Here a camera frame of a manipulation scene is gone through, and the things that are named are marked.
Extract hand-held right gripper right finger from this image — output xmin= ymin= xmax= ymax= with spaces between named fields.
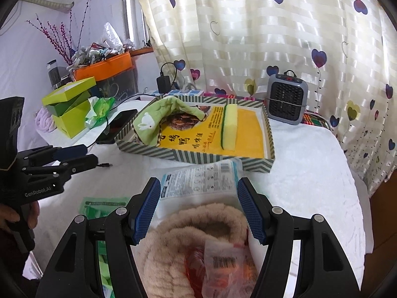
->
xmin=237 ymin=177 xmax=362 ymax=298

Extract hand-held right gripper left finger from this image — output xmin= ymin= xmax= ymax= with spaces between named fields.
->
xmin=35 ymin=177 xmax=162 ymax=298

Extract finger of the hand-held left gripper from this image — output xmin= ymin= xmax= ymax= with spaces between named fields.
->
xmin=23 ymin=154 xmax=99 ymax=177
xmin=19 ymin=145 xmax=88 ymax=166

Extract clear packet with red contents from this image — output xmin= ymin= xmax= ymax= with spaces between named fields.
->
xmin=186 ymin=237 xmax=259 ymax=298

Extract white plastic wipes packet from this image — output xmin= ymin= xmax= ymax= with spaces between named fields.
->
xmin=160 ymin=158 xmax=244 ymax=206

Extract striped cardboard box tray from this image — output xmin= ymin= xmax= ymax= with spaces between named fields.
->
xmin=115 ymin=96 xmax=276 ymax=173

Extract green rabbit towel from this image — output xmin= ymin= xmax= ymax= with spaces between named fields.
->
xmin=133 ymin=96 xmax=207 ymax=146

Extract person's left forearm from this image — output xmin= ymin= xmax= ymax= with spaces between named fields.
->
xmin=0 ymin=230 xmax=30 ymax=286

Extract person's left hand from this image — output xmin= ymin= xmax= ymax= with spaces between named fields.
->
xmin=0 ymin=201 xmax=40 ymax=233

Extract lime green gift box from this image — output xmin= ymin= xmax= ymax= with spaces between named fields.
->
xmin=46 ymin=91 xmax=100 ymax=139

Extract pink towel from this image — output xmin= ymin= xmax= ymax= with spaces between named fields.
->
xmin=35 ymin=107 xmax=59 ymax=132

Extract green tissue pack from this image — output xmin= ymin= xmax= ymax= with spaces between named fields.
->
xmin=85 ymin=97 xmax=116 ymax=129

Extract black smartphone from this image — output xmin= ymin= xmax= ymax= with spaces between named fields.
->
xmin=96 ymin=109 xmax=138 ymax=145

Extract black jar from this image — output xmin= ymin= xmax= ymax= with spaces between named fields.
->
xmin=46 ymin=59 xmax=70 ymax=90

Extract dark transparent storage bin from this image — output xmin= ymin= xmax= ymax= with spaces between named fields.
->
xmin=93 ymin=68 xmax=138 ymax=98

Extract yellow green sponge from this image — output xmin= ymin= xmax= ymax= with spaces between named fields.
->
xmin=220 ymin=104 xmax=239 ymax=150

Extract orange box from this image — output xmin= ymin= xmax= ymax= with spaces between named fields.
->
xmin=73 ymin=52 xmax=134 ymax=82

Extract purple decorative branches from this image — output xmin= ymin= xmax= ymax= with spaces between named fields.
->
xmin=26 ymin=0 xmax=94 ymax=66

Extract pile of small sundries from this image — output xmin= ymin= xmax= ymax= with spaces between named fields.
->
xmin=66 ymin=39 xmax=137 ymax=70

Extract black charger adapter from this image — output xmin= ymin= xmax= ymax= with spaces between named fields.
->
xmin=157 ymin=63 xmax=179 ymax=93

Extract grey space heater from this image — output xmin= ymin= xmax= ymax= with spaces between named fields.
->
xmin=267 ymin=71 xmax=307 ymax=125

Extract orange windowsill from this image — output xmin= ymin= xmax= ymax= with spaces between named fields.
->
xmin=129 ymin=47 xmax=154 ymax=57

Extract clear plastic bag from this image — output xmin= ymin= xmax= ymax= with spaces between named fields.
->
xmin=99 ymin=22 xmax=125 ymax=50

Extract white blue power strip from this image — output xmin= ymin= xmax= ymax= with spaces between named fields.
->
xmin=146 ymin=88 xmax=205 ymax=98

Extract cream heart print curtain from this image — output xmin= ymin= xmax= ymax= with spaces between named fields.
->
xmin=132 ymin=0 xmax=397 ymax=197

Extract metal window frame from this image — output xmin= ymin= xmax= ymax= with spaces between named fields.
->
xmin=121 ymin=0 xmax=149 ymax=50

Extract striped wrapped wall pipe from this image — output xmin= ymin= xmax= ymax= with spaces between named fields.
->
xmin=20 ymin=0 xmax=75 ymax=13

